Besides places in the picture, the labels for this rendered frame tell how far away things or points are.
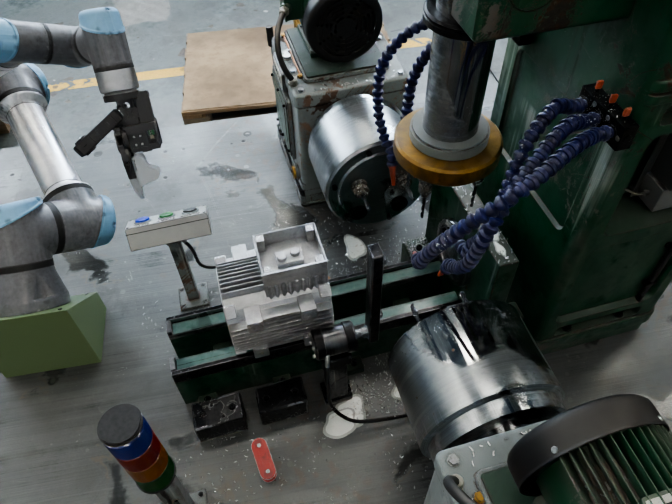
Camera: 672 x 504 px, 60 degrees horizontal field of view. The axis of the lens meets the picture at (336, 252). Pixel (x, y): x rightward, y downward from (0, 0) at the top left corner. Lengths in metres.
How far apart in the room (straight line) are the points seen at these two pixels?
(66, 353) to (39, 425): 0.15
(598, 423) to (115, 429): 0.59
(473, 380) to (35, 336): 0.89
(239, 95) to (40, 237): 2.04
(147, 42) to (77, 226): 2.86
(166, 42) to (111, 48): 2.89
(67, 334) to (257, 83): 2.22
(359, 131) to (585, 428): 0.81
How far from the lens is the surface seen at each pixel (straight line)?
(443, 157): 0.94
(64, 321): 1.30
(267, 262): 1.08
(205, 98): 3.24
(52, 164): 1.48
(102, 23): 1.21
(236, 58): 3.53
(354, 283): 1.29
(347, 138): 1.27
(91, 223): 1.39
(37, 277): 1.34
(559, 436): 0.69
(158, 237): 1.26
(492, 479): 0.84
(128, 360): 1.41
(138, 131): 1.22
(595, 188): 0.99
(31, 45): 1.26
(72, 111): 3.67
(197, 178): 1.76
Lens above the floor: 1.95
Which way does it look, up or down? 50 degrees down
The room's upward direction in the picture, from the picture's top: 2 degrees counter-clockwise
